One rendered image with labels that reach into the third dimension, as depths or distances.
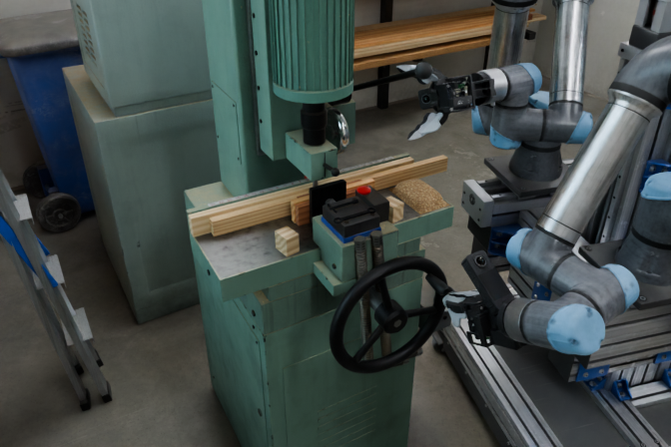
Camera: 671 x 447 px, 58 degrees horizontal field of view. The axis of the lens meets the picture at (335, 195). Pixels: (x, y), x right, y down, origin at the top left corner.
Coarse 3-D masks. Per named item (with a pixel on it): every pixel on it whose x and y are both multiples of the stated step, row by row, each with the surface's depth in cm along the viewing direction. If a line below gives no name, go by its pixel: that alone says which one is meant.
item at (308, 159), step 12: (288, 132) 144; (300, 132) 144; (288, 144) 144; (300, 144) 139; (324, 144) 138; (288, 156) 146; (300, 156) 139; (312, 156) 134; (324, 156) 136; (336, 156) 138; (300, 168) 141; (312, 168) 136; (324, 168) 137; (312, 180) 137
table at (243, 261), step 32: (384, 192) 153; (256, 224) 140; (288, 224) 140; (416, 224) 144; (448, 224) 150; (224, 256) 129; (256, 256) 129; (288, 256) 129; (320, 256) 133; (224, 288) 124; (256, 288) 128
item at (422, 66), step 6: (420, 66) 117; (426, 66) 117; (402, 72) 125; (408, 72) 122; (414, 72) 120; (420, 72) 117; (426, 72) 117; (384, 78) 131; (390, 78) 129; (396, 78) 127; (402, 78) 125; (420, 78) 119; (426, 78) 118; (360, 84) 141; (366, 84) 138; (372, 84) 136; (378, 84) 134; (354, 90) 144; (348, 96) 152; (330, 102) 153; (336, 102) 151; (342, 102) 152
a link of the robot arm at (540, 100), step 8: (536, 96) 170; (544, 96) 171; (528, 104) 169; (536, 104) 167; (544, 104) 166; (528, 144) 173; (536, 144) 172; (544, 144) 171; (552, 144) 171; (560, 144) 174
